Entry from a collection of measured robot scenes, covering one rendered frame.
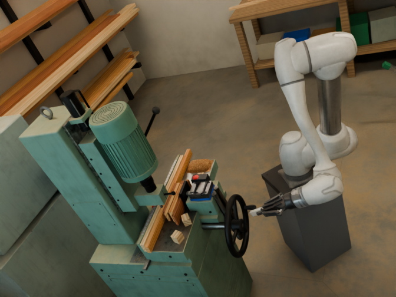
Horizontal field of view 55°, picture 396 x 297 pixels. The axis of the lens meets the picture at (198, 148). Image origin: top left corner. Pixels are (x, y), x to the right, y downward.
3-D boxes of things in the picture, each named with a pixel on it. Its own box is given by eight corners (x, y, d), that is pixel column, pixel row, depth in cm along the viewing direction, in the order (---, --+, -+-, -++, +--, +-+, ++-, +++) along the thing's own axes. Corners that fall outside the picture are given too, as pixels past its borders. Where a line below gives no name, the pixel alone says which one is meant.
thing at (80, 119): (89, 132, 154) (68, 98, 145) (74, 134, 158) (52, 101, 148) (98, 121, 160) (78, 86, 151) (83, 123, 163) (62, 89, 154)
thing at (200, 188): (210, 200, 172) (206, 191, 169) (188, 201, 176) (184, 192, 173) (217, 180, 181) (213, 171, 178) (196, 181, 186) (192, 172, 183)
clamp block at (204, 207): (217, 215, 175) (211, 202, 170) (191, 216, 181) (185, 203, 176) (224, 192, 186) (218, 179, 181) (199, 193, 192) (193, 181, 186)
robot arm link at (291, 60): (280, 85, 152) (314, 75, 150) (269, 40, 151) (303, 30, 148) (278, 86, 165) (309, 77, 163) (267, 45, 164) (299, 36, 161)
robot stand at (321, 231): (320, 220, 261) (305, 154, 228) (352, 247, 237) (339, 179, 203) (284, 242, 257) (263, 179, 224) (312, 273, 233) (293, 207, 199)
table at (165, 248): (207, 262, 161) (203, 253, 157) (147, 260, 173) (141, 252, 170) (235, 165, 204) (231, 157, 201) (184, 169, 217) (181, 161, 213)
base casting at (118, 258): (197, 279, 171) (190, 267, 166) (96, 273, 195) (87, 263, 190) (219, 204, 204) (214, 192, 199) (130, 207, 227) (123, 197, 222)
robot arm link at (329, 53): (310, 146, 213) (350, 137, 209) (319, 169, 202) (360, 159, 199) (297, 32, 156) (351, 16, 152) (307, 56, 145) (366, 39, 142)
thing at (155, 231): (151, 253, 167) (147, 247, 165) (147, 253, 168) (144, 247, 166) (192, 154, 215) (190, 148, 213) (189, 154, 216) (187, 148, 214)
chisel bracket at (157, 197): (165, 207, 174) (158, 194, 170) (140, 208, 180) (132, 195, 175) (171, 195, 180) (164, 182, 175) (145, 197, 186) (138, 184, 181)
